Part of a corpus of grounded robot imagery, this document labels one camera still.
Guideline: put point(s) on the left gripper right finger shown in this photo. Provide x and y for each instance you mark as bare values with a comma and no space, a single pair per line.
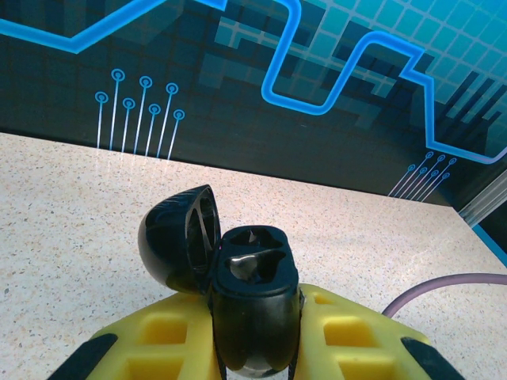
313,336

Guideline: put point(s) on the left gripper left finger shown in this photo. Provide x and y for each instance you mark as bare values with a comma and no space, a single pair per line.
119,348

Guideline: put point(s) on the black earbud charging case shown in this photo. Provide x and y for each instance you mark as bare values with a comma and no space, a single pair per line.
253,316

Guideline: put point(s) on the aluminium frame post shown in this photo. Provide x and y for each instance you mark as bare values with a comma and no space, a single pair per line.
487,202

